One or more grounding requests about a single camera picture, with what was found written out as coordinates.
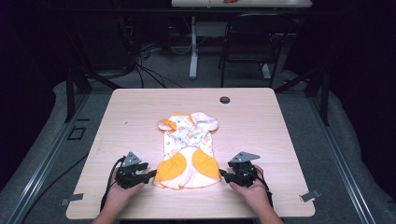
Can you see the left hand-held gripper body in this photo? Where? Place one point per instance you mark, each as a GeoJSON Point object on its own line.
{"type": "Point", "coordinates": [128, 175]}

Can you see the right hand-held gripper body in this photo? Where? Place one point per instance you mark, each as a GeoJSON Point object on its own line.
{"type": "Point", "coordinates": [244, 173]}

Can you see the orange and white baby romper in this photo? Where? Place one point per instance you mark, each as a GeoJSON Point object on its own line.
{"type": "Point", "coordinates": [187, 149]}

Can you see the person's left hand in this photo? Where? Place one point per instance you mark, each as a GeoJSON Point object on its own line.
{"type": "Point", "coordinates": [120, 195]}

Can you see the person's right hand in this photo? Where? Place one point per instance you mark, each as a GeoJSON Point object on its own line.
{"type": "Point", "coordinates": [252, 194]}

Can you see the short white table foot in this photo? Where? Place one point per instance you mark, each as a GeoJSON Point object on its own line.
{"type": "Point", "coordinates": [266, 71]}

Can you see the white table leg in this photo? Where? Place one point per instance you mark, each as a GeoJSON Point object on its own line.
{"type": "Point", "coordinates": [193, 49]}

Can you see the black chair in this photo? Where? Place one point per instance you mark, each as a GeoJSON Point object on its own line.
{"type": "Point", "coordinates": [253, 34]}

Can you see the orange object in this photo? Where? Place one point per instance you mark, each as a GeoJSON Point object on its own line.
{"type": "Point", "coordinates": [230, 1]}

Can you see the grey metal table bracket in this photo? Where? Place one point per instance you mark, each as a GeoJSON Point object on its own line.
{"type": "Point", "coordinates": [72, 198]}
{"type": "Point", "coordinates": [310, 196]}

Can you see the aluminium floor rail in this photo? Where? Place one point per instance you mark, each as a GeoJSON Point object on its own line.
{"type": "Point", "coordinates": [40, 161]}
{"type": "Point", "coordinates": [339, 161]}

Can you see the black metal frame post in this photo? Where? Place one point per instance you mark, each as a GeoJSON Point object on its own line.
{"type": "Point", "coordinates": [69, 93]}

